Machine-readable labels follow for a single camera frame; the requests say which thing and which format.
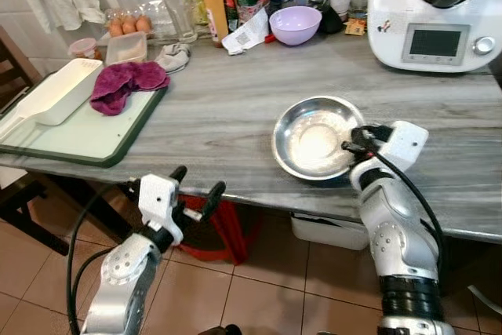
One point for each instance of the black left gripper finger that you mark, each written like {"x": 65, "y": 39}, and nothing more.
{"x": 212, "y": 198}
{"x": 179, "y": 174}

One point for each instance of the stainless steel bowl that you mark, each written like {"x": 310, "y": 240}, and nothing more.
{"x": 314, "y": 143}

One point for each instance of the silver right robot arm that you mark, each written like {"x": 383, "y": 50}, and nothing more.
{"x": 396, "y": 233}

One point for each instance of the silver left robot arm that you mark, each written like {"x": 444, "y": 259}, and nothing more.
{"x": 125, "y": 280}

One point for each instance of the red plastic stool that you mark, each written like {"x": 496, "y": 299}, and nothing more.
{"x": 223, "y": 229}

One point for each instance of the green-rimmed cutting board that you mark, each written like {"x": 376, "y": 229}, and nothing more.
{"x": 86, "y": 135}

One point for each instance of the white plastic box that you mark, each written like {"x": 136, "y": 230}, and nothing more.
{"x": 329, "y": 231}

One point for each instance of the magenta cloth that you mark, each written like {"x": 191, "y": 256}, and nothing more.
{"x": 125, "y": 84}

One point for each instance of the small yellow sachet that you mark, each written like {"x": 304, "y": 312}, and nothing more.
{"x": 356, "y": 27}

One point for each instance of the grey crumpled cloth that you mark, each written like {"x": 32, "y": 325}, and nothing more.
{"x": 172, "y": 58}

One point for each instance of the clear plastic food container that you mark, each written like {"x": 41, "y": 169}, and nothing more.
{"x": 125, "y": 50}

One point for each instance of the purple plastic bowl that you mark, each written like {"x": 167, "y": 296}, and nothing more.
{"x": 296, "y": 27}

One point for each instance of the white rectangular container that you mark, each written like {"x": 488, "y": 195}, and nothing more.
{"x": 59, "y": 92}

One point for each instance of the white printed paper packet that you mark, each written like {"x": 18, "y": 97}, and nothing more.
{"x": 247, "y": 39}

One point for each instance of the clear drinking glass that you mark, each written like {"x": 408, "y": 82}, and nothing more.
{"x": 179, "y": 17}

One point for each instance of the small red-lidded container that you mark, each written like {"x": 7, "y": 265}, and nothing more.
{"x": 84, "y": 47}

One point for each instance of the orange squeeze bottle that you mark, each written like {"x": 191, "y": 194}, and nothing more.
{"x": 215, "y": 13}

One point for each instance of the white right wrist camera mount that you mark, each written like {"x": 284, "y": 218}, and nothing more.
{"x": 404, "y": 145}

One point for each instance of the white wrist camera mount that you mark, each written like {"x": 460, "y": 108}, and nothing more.
{"x": 157, "y": 198}
{"x": 404, "y": 145}

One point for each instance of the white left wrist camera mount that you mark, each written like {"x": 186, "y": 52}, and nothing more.
{"x": 157, "y": 198}

